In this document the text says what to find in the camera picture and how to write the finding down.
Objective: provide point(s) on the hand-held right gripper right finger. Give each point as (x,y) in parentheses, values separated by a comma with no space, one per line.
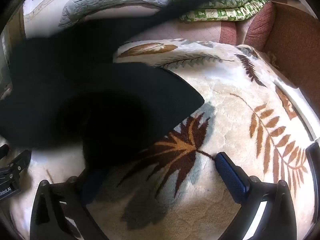
(231,177)

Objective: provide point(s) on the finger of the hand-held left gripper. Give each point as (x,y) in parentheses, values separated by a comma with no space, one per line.
(21,161)
(3,151)

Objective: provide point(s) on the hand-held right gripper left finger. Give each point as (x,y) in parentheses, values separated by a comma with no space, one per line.
(75,205)

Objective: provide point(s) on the black pants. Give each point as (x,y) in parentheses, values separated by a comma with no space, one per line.
(125,105)

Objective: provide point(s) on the leaf-print plush blanket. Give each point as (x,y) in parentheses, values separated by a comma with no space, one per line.
(237,105)

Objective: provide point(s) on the pink sofa backrest cushion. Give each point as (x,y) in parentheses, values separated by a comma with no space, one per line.
(260,25)

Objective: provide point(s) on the green patterned quilt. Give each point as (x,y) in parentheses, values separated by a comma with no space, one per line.
(225,13)

